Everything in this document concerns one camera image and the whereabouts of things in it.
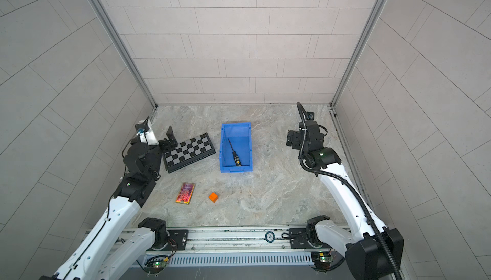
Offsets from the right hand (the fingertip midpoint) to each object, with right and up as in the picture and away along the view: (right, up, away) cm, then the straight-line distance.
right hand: (299, 132), depth 79 cm
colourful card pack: (-49, -26, +1) cm, 55 cm away
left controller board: (-53, -45, -14) cm, 71 cm away
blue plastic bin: (-27, -3, +21) cm, 35 cm away
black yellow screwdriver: (-28, -14, +12) cm, 33 cm away
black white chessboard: (-51, -11, +12) cm, 53 cm away
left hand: (-54, +3, -7) cm, 55 cm away
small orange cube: (-36, -28, +1) cm, 46 cm away
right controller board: (+5, -45, -12) cm, 47 cm away
